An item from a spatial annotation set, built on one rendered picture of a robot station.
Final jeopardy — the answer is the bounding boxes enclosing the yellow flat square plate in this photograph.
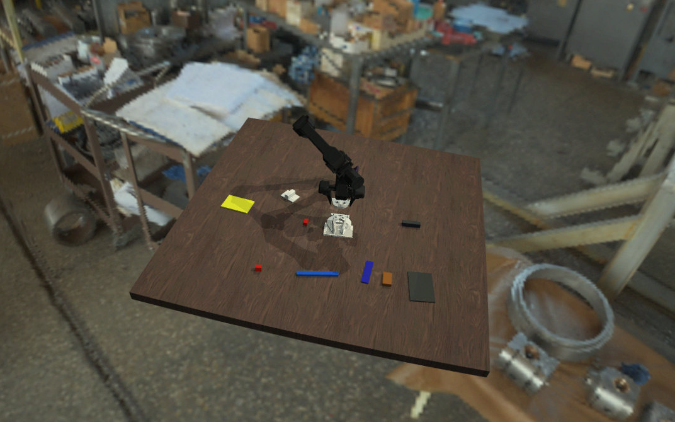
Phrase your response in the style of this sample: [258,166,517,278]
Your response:
[221,195,254,214]

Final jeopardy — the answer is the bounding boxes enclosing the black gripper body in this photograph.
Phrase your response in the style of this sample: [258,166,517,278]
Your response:
[319,175,365,198]

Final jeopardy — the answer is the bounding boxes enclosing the small orange block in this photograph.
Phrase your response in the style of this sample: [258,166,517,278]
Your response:
[382,272,392,287]

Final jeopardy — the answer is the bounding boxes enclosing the blue flat bar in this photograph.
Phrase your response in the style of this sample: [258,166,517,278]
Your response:
[297,271,339,277]

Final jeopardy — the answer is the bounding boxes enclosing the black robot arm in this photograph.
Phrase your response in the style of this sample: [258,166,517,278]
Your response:
[293,115,364,200]

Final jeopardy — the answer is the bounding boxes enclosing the blue flat plate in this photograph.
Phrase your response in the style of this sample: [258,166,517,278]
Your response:
[361,261,374,283]

